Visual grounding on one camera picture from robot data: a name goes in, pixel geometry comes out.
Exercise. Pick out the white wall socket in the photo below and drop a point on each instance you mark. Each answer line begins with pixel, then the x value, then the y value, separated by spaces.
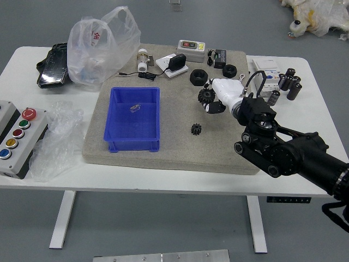
pixel 162 62

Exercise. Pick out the plastic-wrapped yellow plush toy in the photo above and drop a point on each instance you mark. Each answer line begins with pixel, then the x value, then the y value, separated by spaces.
pixel 316 16

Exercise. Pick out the black module with green terminal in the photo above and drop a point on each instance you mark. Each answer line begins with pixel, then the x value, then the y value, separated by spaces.
pixel 221 58

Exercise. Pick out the small metal bracket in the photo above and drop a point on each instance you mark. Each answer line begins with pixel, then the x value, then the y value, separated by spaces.
pixel 151 60

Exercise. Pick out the blue plastic box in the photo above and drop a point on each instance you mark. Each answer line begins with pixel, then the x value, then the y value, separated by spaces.
pixel 131 125

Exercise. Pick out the crumpled clear plastic bag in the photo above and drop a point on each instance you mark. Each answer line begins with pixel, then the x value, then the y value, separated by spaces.
pixel 57 136

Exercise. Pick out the small metal floor fixture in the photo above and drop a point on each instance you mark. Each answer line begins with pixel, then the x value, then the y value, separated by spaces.
pixel 175 5

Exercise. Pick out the large black gear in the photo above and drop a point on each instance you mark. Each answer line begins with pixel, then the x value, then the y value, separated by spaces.
pixel 205 96

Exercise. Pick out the large black hex nut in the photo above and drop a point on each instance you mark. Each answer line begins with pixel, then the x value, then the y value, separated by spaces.
pixel 198 77

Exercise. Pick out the grey-brown mat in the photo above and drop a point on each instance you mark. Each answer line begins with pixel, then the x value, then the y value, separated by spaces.
pixel 174 147

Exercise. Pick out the grey switch box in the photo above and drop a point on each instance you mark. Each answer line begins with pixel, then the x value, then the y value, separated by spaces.
pixel 191 53

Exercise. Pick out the grey push-button control box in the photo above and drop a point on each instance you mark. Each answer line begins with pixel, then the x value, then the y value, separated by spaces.
pixel 19 136

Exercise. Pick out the white table leg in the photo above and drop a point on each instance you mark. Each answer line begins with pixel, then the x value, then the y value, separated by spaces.
pixel 62 218
pixel 257 223

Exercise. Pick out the silver metal plate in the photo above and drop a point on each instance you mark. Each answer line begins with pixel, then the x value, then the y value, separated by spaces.
pixel 161 257

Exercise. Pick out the white plastic bag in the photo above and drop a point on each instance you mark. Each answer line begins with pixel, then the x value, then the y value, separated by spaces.
pixel 103 52

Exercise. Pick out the black table control panel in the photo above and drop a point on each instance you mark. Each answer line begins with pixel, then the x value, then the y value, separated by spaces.
pixel 289 199

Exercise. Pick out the small black gear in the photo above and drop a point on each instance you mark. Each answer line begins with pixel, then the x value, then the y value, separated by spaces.
pixel 196 129

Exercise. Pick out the black plastic tray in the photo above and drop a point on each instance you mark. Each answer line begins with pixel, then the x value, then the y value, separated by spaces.
pixel 53 68

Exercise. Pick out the white circuit breaker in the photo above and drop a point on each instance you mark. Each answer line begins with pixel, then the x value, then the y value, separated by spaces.
pixel 268 68

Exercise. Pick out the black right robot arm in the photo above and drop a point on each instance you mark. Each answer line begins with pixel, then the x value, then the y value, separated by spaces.
pixel 300 155

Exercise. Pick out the small clear plastic piece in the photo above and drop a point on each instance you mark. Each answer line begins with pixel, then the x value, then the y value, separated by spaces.
pixel 135 107

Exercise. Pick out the brass valve with white fittings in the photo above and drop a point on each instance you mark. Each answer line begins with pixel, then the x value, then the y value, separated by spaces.
pixel 142 58

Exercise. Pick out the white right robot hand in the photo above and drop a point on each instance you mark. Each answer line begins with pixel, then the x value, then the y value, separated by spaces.
pixel 227 88

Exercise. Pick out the small black hex nut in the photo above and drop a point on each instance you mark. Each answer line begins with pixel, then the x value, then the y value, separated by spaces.
pixel 229 70

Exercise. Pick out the black power adapter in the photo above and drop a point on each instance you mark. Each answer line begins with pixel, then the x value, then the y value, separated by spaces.
pixel 177 62

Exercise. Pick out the black capacitor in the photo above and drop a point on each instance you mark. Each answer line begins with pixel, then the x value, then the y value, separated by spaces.
pixel 287 83
pixel 297 79
pixel 290 72
pixel 281 80
pixel 294 91
pixel 273 98

